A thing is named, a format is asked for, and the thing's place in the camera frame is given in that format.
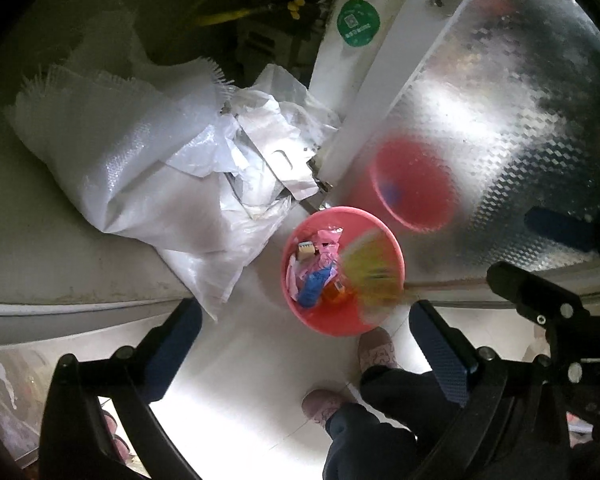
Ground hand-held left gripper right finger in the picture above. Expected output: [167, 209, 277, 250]
[409, 300, 571, 480]

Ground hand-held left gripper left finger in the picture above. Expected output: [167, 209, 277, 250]
[39, 297, 203, 480]

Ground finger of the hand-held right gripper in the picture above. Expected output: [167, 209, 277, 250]
[525, 207, 600, 266]
[486, 261, 592, 331]

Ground red plastic bin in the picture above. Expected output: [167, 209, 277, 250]
[281, 206, 406, 337]

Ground yellow pink snack packet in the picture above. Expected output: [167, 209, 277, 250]
[339, 230, 406, 311]

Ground pink slipper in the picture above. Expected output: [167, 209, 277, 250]
[357, 327, 396, 376]
[302, 389, 352, 427]

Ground small orange packet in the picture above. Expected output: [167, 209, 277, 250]
[325, 280, 354, 306]

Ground blue wrapper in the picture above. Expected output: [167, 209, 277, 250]
[297, 267, 334, 307]

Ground embossed metal cabinet door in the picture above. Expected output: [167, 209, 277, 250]
[340, 0, 600, 306]

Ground pink wrapper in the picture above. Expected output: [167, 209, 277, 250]
[305, 227, 344, 281]

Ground white woven sack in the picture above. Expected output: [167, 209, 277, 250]
[5, 7, 281, 321]

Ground white door panel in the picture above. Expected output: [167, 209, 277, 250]
[307, 0, 478, 190]

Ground crumpled clear plastic bags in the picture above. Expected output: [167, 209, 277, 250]
[165, 65, 342, 221]

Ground round green sticker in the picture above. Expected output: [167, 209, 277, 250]
[337, 0, 381, 49]

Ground yellow hose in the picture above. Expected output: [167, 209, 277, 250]
[195, 0, 322, 29]

